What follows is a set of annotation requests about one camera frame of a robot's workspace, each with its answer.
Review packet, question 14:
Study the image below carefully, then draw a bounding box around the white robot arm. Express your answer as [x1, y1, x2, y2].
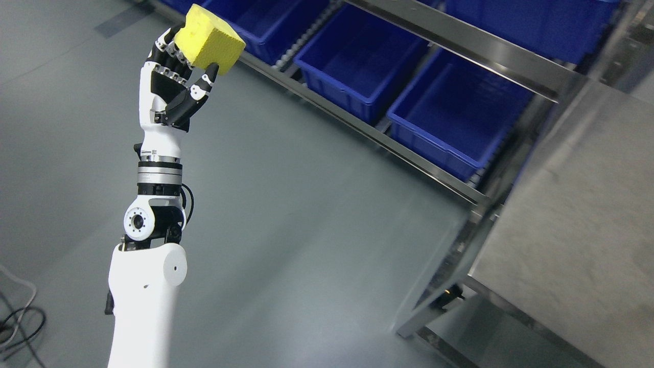
[105, 142, 188, 367]

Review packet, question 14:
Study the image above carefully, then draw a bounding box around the blue bin lower right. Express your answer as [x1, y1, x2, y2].
[386, 49, 533, 182]

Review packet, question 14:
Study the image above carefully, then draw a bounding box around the metal shelf rack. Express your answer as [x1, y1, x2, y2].
[148, 0, 654, 307]

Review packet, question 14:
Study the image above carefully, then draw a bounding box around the black floor cable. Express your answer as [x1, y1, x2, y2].
[0, 263, 48, 368]

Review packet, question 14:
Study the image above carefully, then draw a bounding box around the blue bin upper row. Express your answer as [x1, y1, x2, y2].
[444, 1, 620, 64]

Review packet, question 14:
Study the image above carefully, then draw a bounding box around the yellow foam block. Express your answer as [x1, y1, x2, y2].
[174, 4, 246, 76]

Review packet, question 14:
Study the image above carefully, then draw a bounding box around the blue bin lower left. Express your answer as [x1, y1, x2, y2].
[163, 1, 330, 65]

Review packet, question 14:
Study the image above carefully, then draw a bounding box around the stainless steel table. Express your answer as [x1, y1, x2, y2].
[394, 81, 652, 367]

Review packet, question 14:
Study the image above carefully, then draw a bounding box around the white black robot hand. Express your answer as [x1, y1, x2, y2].
[138, 23, 220, 164]

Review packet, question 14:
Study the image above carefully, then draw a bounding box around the blue bin lower middle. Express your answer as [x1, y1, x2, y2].
[294, 3, 428, 124]

